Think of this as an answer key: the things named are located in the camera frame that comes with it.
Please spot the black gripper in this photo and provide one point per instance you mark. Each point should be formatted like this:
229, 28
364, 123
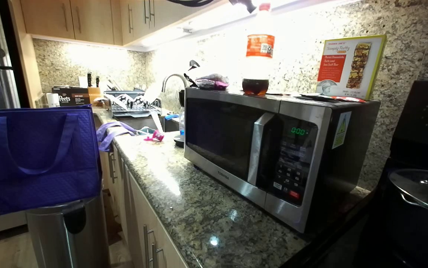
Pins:
191, 1

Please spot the coca-cola plastic bottle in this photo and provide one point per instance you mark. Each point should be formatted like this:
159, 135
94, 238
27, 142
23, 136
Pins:
259, 44

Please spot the small blue bottle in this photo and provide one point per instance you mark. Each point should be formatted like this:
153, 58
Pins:
182, 128

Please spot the purple cloth bag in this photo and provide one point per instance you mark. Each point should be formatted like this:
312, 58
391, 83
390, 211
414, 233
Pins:
110, 132

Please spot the blue fabric tote bag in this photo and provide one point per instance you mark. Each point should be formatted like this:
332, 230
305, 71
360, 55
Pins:
40, 157

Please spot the under-cabinet light strip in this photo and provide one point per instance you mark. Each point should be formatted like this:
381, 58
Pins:
214, 19

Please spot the chrome sink faucet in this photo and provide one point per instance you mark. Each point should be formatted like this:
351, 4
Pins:
173, 75

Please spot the yellow-edged granola bar box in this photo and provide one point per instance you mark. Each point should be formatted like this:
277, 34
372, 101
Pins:
351, 67

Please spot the white plastic container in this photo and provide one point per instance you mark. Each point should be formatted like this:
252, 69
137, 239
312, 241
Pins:
153, 90

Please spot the stainless steel microwave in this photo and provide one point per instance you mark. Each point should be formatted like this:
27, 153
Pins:
223, 134

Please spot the grey dish rack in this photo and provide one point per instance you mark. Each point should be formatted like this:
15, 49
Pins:
127, 104

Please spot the small pink item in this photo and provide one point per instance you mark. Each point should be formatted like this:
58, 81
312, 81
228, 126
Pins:
155, 135

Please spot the wooden knife block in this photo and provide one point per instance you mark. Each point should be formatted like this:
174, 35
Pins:
94, 93

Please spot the black cardboard box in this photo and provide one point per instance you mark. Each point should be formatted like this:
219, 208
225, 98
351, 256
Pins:
69, 95

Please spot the black electric stove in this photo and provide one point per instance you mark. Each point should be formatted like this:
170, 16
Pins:
422, 123

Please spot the white cup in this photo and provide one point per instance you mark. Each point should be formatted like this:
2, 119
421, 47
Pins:
52, 99

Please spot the light lower cabinets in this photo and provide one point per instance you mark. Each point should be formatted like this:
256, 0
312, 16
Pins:
140, 217

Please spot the stainless steel trash can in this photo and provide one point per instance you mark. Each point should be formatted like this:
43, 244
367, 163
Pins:
66, 238

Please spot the white wall outlet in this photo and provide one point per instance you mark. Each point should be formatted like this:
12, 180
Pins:
84, 80

